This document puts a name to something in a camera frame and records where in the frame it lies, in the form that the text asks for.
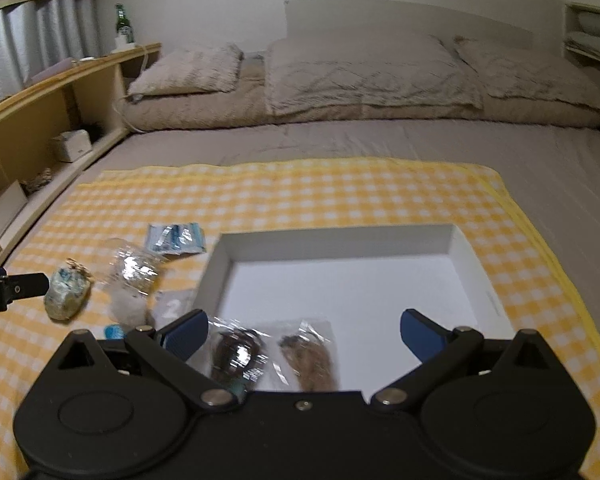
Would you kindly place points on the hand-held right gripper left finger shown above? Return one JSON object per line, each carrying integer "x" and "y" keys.
{"x": 186, "y": 334}

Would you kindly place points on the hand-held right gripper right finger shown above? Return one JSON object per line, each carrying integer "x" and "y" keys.
{"x": 421, "y": 332}

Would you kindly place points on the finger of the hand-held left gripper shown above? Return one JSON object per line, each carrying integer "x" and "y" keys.
{"x": 27, "y": 286}

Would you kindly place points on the grey seat cushion packet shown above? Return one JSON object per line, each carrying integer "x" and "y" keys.
{"x": 172, "y": 307}

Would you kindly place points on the teal and white item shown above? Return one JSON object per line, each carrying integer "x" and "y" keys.
{"x": 67, "y": 292}

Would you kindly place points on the white cardboard box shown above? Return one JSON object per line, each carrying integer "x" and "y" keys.
{"x": 360, "y": 280}

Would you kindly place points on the blue and white packet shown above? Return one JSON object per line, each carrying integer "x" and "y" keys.
{"x": 176, "y": 240}

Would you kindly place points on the dark item in clear bag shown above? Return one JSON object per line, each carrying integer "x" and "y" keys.
{"x": 237, "y": 352}

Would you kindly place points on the white card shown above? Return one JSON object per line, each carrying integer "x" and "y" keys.
{"x": 5, "y": 210}

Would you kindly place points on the clear crinkled plastic bag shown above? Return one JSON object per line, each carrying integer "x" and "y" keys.
{"x": 132, "y": 265}

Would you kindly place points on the brown clutter on shelf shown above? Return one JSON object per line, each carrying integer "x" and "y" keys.
{"x": 39, "y": 181}

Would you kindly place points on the brown item in clear bag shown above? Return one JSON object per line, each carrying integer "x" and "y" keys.
{"x": 312, "y": 360}

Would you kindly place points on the white box on shelf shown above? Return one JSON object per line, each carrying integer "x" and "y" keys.
{"x": 71, "y": 146}

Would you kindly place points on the wooden bedside shelf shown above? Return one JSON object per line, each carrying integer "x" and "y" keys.
{"x": 40, "y": 110}

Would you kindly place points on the yellow checked cloth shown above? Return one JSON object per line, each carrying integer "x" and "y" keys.
{"x": 305, "y": 195}

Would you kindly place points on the grey curtain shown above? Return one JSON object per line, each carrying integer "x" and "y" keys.
{"x": 35, "y": 45}

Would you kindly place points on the large beige pillow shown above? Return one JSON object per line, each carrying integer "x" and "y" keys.
{"x": 527, "y": 72}
{"x": 370, "y": 72}

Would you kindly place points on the small beige fluffy pillow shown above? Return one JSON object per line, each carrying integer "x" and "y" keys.
{"x": 187, "y": 67}

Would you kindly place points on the green glass bottle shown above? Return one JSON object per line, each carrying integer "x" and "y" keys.
{"x": 123, "y": 22}

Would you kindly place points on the folded pale bedding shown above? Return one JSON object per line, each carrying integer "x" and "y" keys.
{"x": 597, "y": 32}

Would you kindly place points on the white wall shelf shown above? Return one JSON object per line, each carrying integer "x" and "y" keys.
{"x": 570, "y": 35}

